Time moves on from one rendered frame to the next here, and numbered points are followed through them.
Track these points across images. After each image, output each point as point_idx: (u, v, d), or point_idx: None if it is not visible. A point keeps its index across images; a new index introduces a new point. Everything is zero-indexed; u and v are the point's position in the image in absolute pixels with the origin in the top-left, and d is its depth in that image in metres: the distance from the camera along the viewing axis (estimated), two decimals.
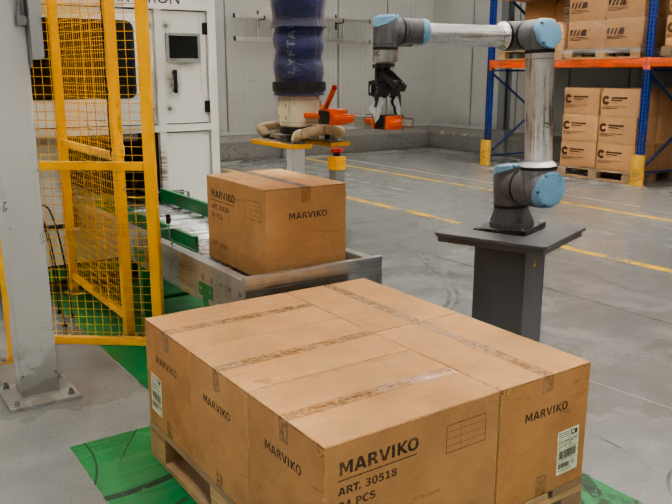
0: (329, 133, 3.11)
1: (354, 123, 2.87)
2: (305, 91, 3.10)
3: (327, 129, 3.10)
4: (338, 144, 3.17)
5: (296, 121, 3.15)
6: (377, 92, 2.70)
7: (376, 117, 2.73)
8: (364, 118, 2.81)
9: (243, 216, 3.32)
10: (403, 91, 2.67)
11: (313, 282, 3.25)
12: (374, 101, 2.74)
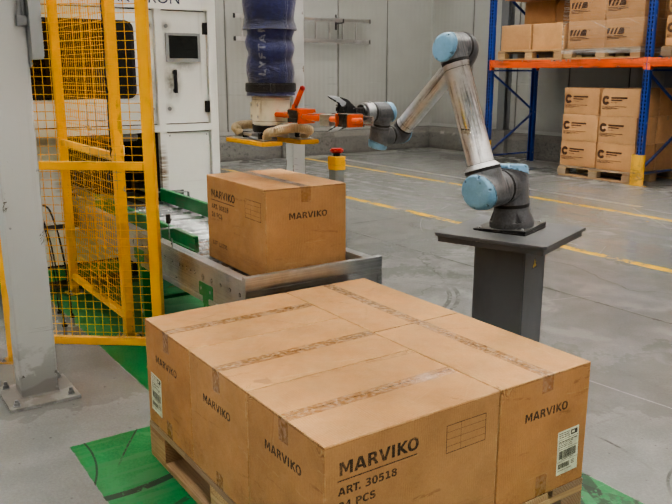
0: (298, 131, 3.30)
1: (319, 121, 3.06)
2: (275, 92, 3.29)
3: (296, 128, 3.29)
4: (308, 141, 3.36)
5: (267, 120, 3.34)
6: (349, 101, 3.33)
7: (332, 96, 3.28)
8: (328, 117, 3.00)
9: (243, 216, 3.32)
10: None
11: (313, 282, 3.25)
12: None
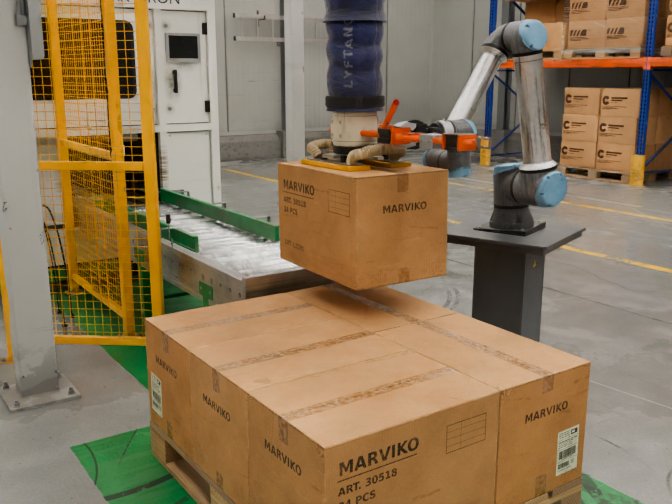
0: (389, 153, 2.79)
1: (419, 143, 2.54)
2: (362, 106, 2.79)
3: (386, 149, 2.78)
4: (399, 165, 2.84)
5: (352, 140, 2.84)
6: (419, 120, 2.73)
7: (399, 124, 2.69)
8: (432, 137, 2.48)
9: (325, 210, 2.78)
10: None
11: (313, 282, 3.25)
12: None
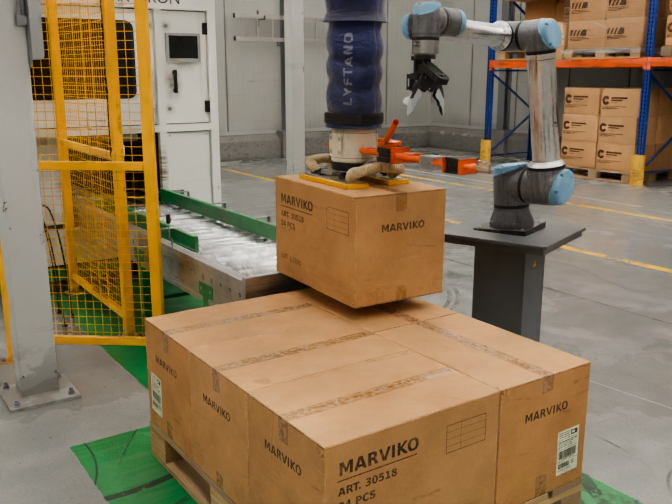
0: (387, 171, 2.80)
1: (419, 164, 2.56)
2: (362, 124, 2.80)
3: (385, 167, 2.79)
4: (397, 182, 2.86)
5: (350, 157, 2.85)
6: (416, 83, 2.50)
7: (410, 109, 2.51)
8: (432, 159, 2.50)
9: (323, 227, 2.80)
10: (445, 84, 2.48)
11: None
12: (411, 93, 2.54)
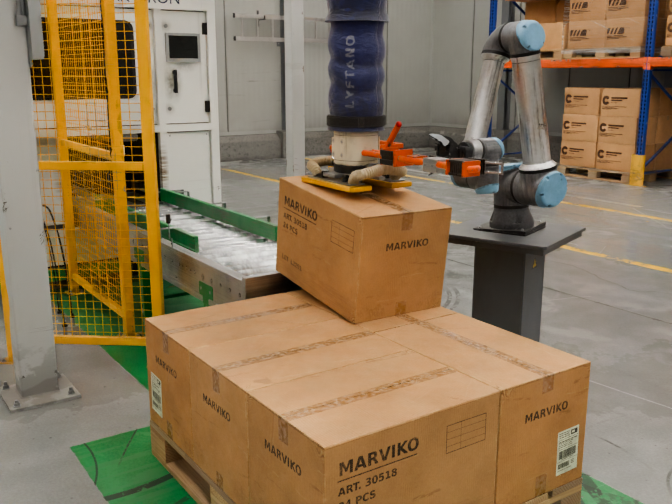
0: (390, 173, 2.80)
1: (422, 166, 2.56)
2: (364, 127, 2.80)
3: (388, 169, 2.79)
4: (400, 184, 2.86)
5: (353, 159, 2.85)
6: (452, 139, 2.82)
7: (434, 135, 2.77)
8: (436, 162, 2.50)
9: (327, 239, 2.79)
10: (465, 157, 2.77)
11: None
12: None
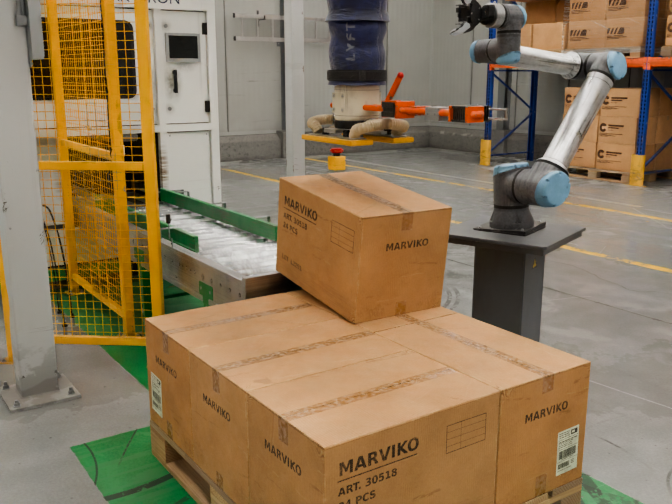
0: (392, 128, 2.76)
1: (425, 116, 2.51)
2: (365, 80, 2.75)
3: (389, 123, 2.74)
4: (402, 140, 2.81)
5: (354, 114, 2.80)
6: None
7: None
8: (438, 110, 2.46)
9: (327, 239, 2.79)
10: (488, 14, 2.70)
11: None
12: (461, 0, 2.76)
